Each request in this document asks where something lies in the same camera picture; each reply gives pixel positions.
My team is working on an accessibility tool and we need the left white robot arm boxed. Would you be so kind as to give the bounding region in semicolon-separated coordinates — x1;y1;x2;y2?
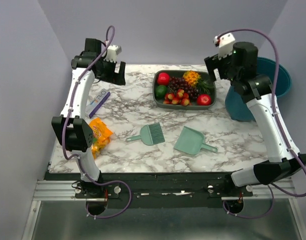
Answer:
51;38;126;198

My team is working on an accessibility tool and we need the mint green dustpan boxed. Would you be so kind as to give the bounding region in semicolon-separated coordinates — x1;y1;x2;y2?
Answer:
173;126;218;156

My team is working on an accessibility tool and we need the grey fruit tray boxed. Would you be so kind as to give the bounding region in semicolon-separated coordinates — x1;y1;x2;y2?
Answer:
152;70;217;111

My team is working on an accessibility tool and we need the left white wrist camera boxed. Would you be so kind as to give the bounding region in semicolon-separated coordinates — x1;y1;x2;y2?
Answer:
104;45;122;63

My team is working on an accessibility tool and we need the green lime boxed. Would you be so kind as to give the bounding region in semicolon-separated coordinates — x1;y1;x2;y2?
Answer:
154;85;168;99

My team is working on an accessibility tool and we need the red apple front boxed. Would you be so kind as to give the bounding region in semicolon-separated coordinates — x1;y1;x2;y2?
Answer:
196;94;212;106

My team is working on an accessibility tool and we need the teal plastic waste bin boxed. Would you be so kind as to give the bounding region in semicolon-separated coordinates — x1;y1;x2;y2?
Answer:
225;57;292;122

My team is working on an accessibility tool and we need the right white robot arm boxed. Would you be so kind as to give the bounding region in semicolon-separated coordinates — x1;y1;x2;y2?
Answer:
204;39;306;196

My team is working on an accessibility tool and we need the purple grape bunch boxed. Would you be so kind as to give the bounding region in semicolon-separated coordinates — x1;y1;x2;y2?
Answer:
168;77;199;101

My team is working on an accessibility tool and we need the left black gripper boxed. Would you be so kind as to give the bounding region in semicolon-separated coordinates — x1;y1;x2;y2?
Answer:
95;57;126;86

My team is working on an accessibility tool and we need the red apple back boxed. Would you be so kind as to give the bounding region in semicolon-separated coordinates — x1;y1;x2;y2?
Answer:
157;72;170;86

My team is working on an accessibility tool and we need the orange snack bag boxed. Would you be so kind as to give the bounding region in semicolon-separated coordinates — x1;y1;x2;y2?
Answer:
89;118;113;159

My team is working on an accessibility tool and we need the orange pineapple toy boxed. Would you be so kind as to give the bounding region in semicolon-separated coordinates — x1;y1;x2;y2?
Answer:
182;70;201;87

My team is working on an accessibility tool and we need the mint green hand brush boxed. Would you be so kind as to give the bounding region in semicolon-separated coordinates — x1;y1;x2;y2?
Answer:
125;122;165;146

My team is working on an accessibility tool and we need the red apple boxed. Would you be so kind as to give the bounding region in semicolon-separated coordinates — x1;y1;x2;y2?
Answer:
196;94;212;106
157;72;170;86

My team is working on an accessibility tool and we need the aluminium rail frame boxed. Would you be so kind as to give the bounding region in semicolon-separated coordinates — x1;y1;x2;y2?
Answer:
22;179;306;240

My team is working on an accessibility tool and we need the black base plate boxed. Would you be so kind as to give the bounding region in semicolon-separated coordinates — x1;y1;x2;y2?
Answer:
44;171;279;210

